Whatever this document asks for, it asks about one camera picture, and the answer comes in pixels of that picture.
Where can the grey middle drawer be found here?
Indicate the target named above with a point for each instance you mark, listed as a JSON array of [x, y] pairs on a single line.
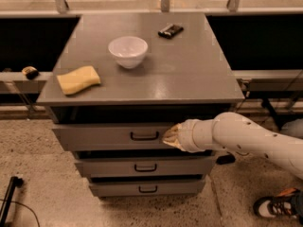
[[124, 167]]

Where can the black stand at left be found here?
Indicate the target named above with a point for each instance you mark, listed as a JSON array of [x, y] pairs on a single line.
[[14, 182]]

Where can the person's sneaker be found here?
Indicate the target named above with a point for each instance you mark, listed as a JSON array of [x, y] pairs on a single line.
[[287, 203]]

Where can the grey drawer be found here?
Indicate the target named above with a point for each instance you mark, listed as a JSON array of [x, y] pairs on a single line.
[[165, 187], [124, 167], [110, 136]]

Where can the grey top drawer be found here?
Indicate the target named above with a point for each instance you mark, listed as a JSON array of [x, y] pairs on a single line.
[[110, 136]]

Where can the white bowl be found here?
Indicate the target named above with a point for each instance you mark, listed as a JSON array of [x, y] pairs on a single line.
[[128, 51]]

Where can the grey drawer cabinet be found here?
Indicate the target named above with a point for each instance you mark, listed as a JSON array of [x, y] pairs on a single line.
[[180, 78]]

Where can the black snack bar wrapper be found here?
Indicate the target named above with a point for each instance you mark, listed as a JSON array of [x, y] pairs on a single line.
[[170, 31]]

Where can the black top drawer handle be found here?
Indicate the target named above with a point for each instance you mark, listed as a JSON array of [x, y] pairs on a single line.
[[135, 137]]

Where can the grey metal rail left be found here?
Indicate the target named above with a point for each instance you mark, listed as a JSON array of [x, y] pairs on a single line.
[[23, 84]]

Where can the black middle drawer handle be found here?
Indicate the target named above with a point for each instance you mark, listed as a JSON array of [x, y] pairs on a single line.
[[140, 168]]

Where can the black bottom drawer handle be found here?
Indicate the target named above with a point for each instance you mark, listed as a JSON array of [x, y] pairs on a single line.
[[147, 189]]

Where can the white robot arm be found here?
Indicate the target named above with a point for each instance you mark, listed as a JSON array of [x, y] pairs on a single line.
[[235, 132]]

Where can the black drawer handle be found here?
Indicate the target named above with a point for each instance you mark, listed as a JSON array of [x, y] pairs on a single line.
[[140, 168], [135, 137], [147, 189]]

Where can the grey bottom drawer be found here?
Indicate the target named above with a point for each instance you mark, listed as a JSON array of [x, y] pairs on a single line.
[[165, 187]]

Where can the yellow foam padded gripper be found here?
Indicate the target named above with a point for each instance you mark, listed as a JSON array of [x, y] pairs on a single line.
[[186, 135]]

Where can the grey metal rail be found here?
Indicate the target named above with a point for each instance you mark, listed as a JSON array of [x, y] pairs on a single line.
[[270, 80], [23, 84]]

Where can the yellow sponge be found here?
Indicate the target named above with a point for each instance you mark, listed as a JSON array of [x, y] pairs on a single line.
[[78, 80]]

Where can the small black round object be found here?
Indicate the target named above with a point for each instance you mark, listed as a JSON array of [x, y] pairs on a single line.
[[30, 72]]

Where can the grey metal rail right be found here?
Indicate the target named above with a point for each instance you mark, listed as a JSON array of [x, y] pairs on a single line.
[[270, 80]]

